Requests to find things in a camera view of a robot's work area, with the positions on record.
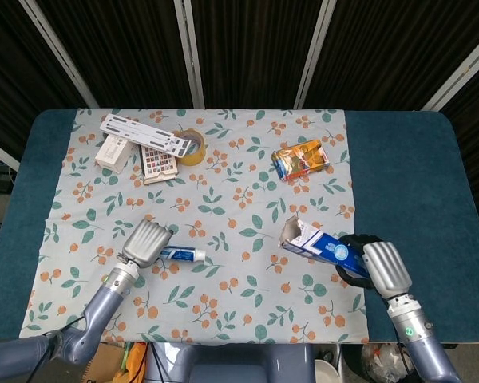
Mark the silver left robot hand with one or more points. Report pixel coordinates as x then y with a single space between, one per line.
143 243

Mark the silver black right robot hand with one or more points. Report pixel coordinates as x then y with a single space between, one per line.
385 267

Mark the blue white toothpaste tube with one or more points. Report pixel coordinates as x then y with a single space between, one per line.
183 253

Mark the blue and white carton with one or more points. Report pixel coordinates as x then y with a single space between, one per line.
323 247

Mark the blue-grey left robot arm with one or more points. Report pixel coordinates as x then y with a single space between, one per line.
100 303

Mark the small white cardboard box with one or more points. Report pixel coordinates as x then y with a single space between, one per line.
109 153

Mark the brown cardboard box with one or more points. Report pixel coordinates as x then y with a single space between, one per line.
104 365

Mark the fruit and leaf print tablecloth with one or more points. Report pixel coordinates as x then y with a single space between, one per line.
223 207

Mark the clear plastic trash bag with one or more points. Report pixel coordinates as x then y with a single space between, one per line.
383 359

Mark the teal felt table cover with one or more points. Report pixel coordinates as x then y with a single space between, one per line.
415 179

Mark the yellowish packing tape roll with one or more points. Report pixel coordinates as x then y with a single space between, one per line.
197 155

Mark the yellow plastic bag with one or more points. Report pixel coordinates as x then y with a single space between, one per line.
133 359

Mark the white bucket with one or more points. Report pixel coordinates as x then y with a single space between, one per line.
325 371

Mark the orange blue snack packet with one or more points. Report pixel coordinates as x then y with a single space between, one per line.
299 159

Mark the blue-grey robot torso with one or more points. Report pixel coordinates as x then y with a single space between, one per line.
223 363

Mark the white flat plastic bracket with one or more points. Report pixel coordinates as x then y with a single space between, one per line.
135 129

